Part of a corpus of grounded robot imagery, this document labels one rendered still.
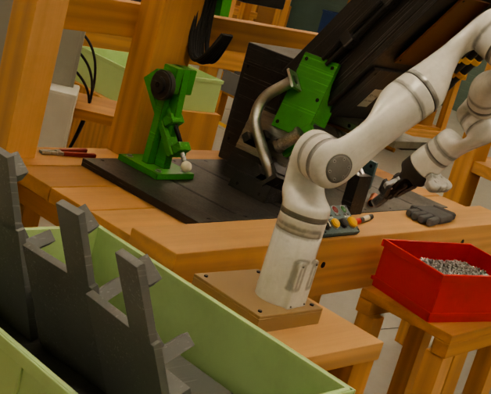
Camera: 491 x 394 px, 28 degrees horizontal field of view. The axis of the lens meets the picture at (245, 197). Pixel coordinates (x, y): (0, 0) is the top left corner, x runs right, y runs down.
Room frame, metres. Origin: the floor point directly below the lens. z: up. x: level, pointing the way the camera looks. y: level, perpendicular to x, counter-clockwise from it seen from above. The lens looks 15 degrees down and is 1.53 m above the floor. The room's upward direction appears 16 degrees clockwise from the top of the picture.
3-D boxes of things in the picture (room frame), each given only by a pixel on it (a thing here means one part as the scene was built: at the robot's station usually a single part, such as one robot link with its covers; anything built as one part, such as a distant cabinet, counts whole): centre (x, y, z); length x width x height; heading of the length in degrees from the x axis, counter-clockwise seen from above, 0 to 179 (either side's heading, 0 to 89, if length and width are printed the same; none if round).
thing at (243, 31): (2.86, 0.19, 1.23); 1.30 x 0.05 x 0.09; 141
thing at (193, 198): (2.63, -0.10, 0.89); 1.10 x 0.42 x 0.02; 141
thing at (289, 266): (1.78, -0.11, 0.97); 0.09 x 0.09 x 0.17; 55
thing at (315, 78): (2.53, -0.10, 1.17); 0.13 x 0.12 x 0.20; 141
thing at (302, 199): (1.78, -0.12, 1.13); 0.09 x 0.09 x 0.17; 33
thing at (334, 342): (1.78, -0.11, 0.83); 0.32 x 0.32 x 0.04; 49
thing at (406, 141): (2.63, -0.22, 1.11); 0.39 x 0.16 x 0.03; 51
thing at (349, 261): (2.45, -0.31, 0.82); 1.50 x 0.14 x 0.15; 141
